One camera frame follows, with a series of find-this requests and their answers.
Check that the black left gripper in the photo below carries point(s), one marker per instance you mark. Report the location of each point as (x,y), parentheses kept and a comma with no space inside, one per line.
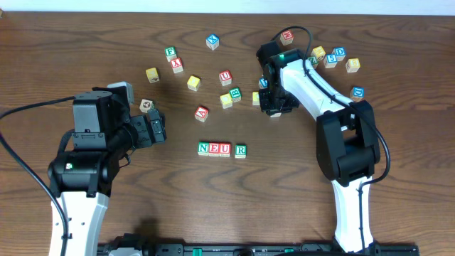
(145,129)

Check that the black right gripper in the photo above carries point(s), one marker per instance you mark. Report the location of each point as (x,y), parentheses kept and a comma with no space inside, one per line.
(276,100)

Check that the red I wooden block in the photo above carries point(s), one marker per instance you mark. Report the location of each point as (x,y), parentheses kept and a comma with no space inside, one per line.
(276,115)

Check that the green N wooden block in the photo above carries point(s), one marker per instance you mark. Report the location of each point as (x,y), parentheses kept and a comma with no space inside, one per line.
(203,148)

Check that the green R wooden block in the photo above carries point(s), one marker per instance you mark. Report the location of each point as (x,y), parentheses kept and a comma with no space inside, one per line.
(240,151)

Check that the red E wooden block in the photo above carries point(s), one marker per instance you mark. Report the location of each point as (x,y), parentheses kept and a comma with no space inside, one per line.
(214,149)

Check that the red u wooden block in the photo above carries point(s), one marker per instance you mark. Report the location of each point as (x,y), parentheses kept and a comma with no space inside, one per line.
(225,77)
(224,149)

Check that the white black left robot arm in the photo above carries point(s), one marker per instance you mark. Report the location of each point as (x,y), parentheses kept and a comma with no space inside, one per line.
(88,160)

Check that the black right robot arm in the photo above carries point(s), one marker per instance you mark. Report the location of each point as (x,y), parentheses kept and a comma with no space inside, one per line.
(347,147)

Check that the yellow block centre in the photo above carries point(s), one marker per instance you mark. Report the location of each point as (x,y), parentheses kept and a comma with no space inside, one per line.
(255,98)

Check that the blue L wooden block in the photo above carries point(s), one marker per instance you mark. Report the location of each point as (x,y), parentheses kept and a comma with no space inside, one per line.
(262,83)

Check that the green B wooden block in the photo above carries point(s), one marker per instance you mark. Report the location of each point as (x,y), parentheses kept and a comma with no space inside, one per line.
(235,94)

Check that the red A wooden block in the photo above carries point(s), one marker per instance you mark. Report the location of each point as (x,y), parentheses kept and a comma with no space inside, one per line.
(201,114)

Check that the yellow block beside B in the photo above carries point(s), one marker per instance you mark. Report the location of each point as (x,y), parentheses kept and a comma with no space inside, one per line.
(226,101)

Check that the yellow wooden block left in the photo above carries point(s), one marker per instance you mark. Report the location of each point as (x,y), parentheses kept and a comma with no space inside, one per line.
(152,75)

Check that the yellow wooden block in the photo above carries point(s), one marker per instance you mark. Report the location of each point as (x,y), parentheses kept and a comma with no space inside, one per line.
(193,83)
(152,75)

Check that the green Z wooden block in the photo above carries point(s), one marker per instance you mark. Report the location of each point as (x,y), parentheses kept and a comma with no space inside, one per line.
(313,60)

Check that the red Y wooden block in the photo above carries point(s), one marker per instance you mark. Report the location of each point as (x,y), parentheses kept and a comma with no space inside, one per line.
(177,65)

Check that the red block top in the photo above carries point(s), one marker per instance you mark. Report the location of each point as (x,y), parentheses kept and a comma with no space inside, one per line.
(286,37)

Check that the yellow block top right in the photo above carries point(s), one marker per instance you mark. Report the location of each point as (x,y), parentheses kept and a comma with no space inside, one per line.
(319,53)

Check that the blue 5 wooden block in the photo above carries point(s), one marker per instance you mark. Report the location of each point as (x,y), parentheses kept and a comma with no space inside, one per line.
(330,61)

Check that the green F wooden block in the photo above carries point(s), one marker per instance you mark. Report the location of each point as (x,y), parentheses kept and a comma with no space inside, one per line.
(170,53)

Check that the blue D wooden block upper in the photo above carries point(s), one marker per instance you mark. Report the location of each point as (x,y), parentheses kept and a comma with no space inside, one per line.
(340,53)

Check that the blue d wooden block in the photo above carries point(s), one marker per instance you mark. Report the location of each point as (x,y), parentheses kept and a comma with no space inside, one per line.
(340,53)
(357,94)

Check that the blue D wooden block right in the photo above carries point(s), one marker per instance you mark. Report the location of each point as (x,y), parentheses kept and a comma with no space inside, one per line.
(357,94)

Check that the blue X wooden block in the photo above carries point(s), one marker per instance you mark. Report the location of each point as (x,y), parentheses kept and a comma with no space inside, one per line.
(212,41)

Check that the yellow block far right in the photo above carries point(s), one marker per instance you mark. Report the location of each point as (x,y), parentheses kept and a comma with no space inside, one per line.
(352,65)

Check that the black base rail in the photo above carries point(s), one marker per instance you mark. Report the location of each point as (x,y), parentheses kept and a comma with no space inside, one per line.
(221,250)

